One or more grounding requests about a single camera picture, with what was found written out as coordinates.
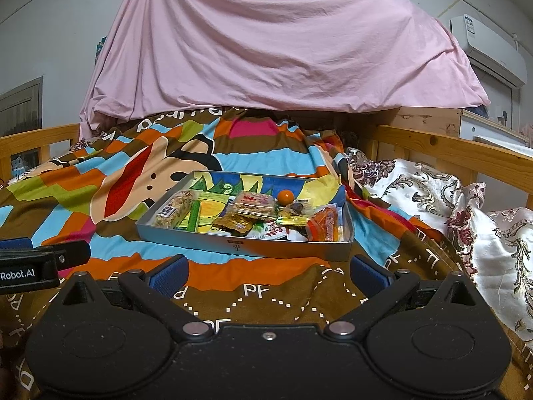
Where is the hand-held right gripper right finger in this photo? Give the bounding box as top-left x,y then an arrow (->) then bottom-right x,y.
322,254 -> 479,338

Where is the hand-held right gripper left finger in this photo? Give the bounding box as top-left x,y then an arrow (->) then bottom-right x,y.
54,254 -> 215,338

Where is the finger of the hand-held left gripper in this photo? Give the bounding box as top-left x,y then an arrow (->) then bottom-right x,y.
0,241 -> 91,269
0,237 -> 33,251

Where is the green sausage stick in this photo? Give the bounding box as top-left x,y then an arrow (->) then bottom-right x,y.
186,200 -> 201,232

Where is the clear mixed nut bar packet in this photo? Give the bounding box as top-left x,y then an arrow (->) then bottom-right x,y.
155,189 -> 197,230

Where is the orange snack packet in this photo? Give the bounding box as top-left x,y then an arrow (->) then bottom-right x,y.
305,205 -> 346,243

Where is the brown snack packet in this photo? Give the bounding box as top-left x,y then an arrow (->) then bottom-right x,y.
212,210 -> 256,234

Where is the dinosaur print tray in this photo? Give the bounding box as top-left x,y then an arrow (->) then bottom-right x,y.
135,170 -> 355,261

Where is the green yellow snack packet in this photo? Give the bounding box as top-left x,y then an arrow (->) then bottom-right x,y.
275,212 -> 311,228

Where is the clear dark snack packet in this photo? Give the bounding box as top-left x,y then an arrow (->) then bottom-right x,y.
287,200 -> 313,217

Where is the white red print snack packet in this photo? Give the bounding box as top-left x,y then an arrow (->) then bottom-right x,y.
248,221 -> 309,242

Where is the orange rice cracker packet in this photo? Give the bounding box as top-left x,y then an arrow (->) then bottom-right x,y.
227,191 -> 277,219

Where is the colourful cartoon printed blanket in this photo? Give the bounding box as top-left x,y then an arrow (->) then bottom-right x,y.
0,106 -> 533,400

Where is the white floral quilt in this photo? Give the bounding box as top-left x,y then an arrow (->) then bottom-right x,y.
341,146 -> 533,334

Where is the white cabinet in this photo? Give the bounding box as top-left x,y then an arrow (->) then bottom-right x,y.
460,110 -> 533,148

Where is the teal patterned cloth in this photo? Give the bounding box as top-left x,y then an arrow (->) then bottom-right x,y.
95,35 -> 110,67

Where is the pink bed sheet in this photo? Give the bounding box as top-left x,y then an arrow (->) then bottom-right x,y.
79,0 -> 491,140

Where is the white air conditioner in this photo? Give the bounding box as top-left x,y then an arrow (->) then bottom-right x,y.
449,16 -> 529,88

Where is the wooden bed frame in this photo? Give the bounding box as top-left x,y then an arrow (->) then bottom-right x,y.
0,123 -> 533,209

